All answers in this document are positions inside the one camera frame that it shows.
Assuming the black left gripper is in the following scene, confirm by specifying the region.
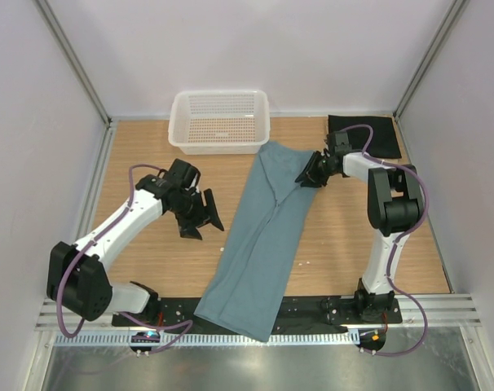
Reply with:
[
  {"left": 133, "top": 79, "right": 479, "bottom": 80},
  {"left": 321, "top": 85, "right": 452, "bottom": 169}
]
[{"left": 170, "top": 188, "right": 223, "bottom": 239}]

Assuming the teal blue t-shirt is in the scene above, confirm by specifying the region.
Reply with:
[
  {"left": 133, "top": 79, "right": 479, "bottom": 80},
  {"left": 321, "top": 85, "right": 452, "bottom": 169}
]
[{"left": 194, "top": 142, "right": 317, "bottom": 342}]

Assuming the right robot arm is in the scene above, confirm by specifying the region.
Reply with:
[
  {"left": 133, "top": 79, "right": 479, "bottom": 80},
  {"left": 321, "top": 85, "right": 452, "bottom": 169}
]
[{"left": 295, "top": 130, "right": 427, "bottom": 323}]

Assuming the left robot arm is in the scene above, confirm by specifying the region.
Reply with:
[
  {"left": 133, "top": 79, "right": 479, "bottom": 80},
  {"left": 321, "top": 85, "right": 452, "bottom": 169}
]
[{"left": 46, "top": 159, "right": 223, "bottom": 326}]

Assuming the folded black t-shirt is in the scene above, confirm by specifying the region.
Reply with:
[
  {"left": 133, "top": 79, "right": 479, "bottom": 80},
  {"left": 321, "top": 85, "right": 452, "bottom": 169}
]
[{"left": 328, "top": 115, "right": 402, "bottom": 160}]

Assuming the white perforated plastic basket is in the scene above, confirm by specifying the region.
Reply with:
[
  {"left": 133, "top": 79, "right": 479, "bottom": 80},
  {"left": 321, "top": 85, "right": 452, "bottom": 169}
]
[{"left": 168, "top": 90, "right": 271, "bottom": 156}]

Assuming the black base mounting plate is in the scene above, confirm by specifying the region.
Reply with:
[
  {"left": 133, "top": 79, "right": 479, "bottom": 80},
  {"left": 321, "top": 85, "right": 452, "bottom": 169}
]
[{"left": 132, "top": 296, "right": 403, "bottom": 335}]

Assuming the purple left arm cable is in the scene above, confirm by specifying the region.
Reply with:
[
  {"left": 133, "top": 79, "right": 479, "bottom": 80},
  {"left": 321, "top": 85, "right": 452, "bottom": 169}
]
[{"left": 55, "top": 163, "right": 194, "bottom": 355}]

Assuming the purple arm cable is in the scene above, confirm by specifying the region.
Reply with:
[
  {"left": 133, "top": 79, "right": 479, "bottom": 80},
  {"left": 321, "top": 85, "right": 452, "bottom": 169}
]
[
  {"left": 55, "top": 163, "right": 194, "bottom": 355},
  {"left": 332, "top": 124, "right": 430, "bottom": 358}
]

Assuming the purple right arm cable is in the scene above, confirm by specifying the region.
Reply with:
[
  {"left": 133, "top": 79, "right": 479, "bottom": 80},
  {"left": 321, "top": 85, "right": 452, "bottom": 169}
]
[{"left": 332, "top": 124, "right": 430, "bottom": 358}]

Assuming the slotted grey cable duct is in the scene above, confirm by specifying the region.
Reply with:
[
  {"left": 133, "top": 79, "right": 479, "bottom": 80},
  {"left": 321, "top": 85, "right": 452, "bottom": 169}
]
[{"left": 55, "top": 329, "right": 359, "bottom": 347}]

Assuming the aluminium front frame rail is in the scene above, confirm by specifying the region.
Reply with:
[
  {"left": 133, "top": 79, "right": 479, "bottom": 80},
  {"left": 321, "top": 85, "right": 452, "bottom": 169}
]
[{"left": 34, "top": 293, "right": 483, "bottom": 332}]

